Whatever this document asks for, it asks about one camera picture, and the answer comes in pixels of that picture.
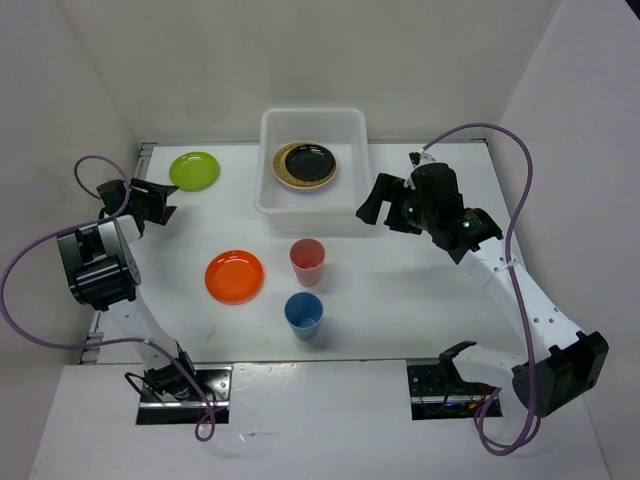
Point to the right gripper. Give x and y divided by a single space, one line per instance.
387 187

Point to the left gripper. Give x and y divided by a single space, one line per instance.
156 194

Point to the green plate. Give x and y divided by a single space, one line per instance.
194 171

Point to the black plate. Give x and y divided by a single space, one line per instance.
310 162

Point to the round bamboo mat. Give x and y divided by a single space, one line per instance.
280 167

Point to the beige plate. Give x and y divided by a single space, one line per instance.
305 190

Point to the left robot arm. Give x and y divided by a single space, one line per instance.
101 272

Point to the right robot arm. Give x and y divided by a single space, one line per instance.
560 362

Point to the clear plastic bin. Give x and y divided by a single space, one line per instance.
323 210

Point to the pink plastic cup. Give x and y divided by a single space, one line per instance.
307 257

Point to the orange plate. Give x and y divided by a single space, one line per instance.
234 277

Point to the blue plastic cup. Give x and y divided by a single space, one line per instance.
304 312

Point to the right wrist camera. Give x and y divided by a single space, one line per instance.
420 158

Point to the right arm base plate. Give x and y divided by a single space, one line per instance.
432 397

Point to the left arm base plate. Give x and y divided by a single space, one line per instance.
163 409

